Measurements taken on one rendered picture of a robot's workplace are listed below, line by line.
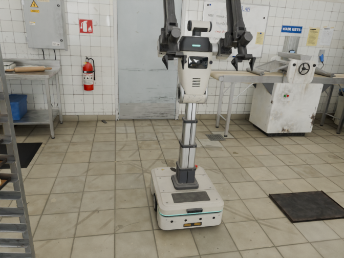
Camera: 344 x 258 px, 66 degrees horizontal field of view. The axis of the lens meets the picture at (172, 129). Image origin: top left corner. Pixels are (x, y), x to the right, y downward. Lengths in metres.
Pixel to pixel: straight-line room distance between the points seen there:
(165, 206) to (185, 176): 0.32
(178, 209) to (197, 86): 0.93
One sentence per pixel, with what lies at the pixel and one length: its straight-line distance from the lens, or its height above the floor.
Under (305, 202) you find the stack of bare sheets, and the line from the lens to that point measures 2.94.
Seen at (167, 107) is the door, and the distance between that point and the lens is 4.67.
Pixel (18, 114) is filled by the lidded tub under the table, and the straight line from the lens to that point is 4.17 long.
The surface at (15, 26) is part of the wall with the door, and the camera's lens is 4.60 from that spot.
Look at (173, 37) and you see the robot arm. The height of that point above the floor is 1.47.
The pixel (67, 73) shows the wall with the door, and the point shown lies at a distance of 4.50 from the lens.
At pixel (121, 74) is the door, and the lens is 4.47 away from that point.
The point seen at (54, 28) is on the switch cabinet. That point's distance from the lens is 4.26.
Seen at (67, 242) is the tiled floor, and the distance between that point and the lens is 2.25.
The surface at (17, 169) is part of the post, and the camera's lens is 1.34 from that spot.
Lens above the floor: 1.51
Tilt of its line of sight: 21 degrees down
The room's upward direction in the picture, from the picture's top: 3 degrees clockwise
